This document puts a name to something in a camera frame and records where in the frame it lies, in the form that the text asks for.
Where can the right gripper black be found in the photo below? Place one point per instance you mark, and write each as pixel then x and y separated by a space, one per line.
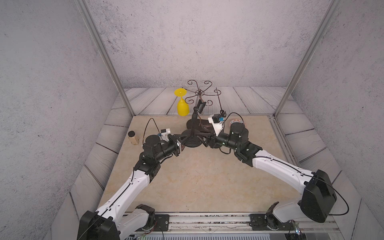
pixel 214 138

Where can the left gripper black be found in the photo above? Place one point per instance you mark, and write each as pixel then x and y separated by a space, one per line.
pixel 176 144

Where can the spare black microphone pole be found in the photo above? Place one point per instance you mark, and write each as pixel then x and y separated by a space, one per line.
pixel 198 108

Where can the black microphone stand pole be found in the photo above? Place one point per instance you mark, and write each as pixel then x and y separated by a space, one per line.
pixel 223 114

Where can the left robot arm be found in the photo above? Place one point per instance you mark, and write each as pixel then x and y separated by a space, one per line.
pixel 110 221

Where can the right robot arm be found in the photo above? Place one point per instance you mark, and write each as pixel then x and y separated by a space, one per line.
pixel 317 196

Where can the dark oval stand base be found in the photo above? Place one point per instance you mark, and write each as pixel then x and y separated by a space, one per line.
pixel 202 126

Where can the red blue patterned bowl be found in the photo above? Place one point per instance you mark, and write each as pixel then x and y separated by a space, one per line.
pixel 233 121

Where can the spice jar black lid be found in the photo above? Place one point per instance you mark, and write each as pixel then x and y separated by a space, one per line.
pixel 133 137

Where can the yellow plastic goblet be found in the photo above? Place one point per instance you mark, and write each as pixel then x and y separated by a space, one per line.
pixel 182 106

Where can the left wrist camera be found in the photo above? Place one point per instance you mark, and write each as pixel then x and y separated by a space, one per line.
pixel 164 134

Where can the scrolled wire holder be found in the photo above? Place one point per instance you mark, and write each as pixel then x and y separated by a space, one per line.
pixel 207 94

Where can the aluminium front rail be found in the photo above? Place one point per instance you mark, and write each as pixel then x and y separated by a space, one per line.
pixel 237 223

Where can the aluminium left corner post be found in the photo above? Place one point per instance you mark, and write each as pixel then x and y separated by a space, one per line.
pixel 92 28

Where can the aluminium corner post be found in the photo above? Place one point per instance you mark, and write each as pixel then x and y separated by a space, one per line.
pixel 316 39
pixel 92 28

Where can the aluminium right corner post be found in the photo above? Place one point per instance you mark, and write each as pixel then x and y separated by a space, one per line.
pixel 316 39

